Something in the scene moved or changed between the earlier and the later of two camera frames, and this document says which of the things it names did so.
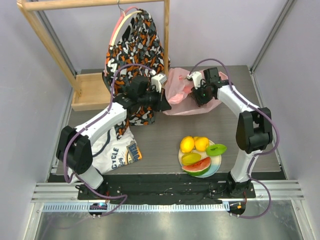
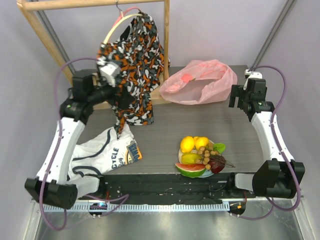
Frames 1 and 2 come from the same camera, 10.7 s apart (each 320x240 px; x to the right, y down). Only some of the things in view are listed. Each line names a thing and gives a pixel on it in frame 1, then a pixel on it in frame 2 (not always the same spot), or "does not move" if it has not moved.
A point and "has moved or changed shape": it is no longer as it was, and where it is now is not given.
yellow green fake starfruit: (190, 158) does not move
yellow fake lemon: (187, 144) does not move
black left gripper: (162, 104) → (113, 92)
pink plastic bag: (177, 88) has moved or changed shape
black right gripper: (198, 96) → (235, 96)
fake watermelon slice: (198, 168) has moved or changed shape
